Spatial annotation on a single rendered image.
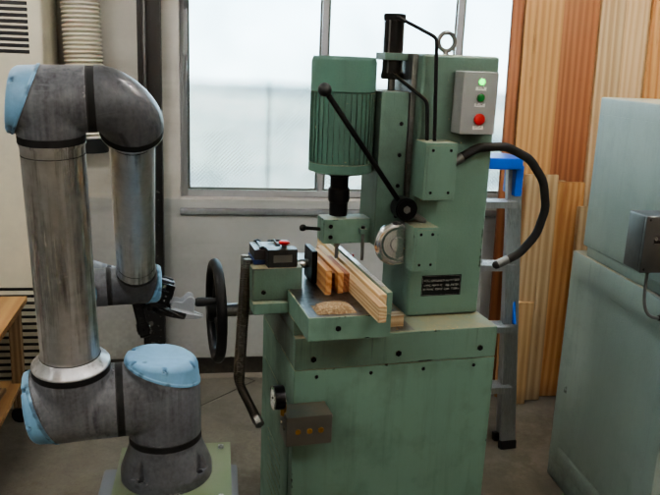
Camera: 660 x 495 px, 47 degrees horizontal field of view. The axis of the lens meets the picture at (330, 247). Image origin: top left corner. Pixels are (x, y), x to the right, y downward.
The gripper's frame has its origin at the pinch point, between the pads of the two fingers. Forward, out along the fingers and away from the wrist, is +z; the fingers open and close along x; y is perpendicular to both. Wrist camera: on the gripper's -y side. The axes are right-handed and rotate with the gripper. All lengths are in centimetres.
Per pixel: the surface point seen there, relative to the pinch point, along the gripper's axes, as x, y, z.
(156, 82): 143, 50, -21
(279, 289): -0.7, 13.9, 17.8
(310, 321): -23.7, 14.0, 20.8
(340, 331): -23.7, 13.8, 28.8
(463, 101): -6, 77, 44
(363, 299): -18.2, 22.0, 33.7
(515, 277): 66, 31, 127
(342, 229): 7.5, 33.5, 31.0
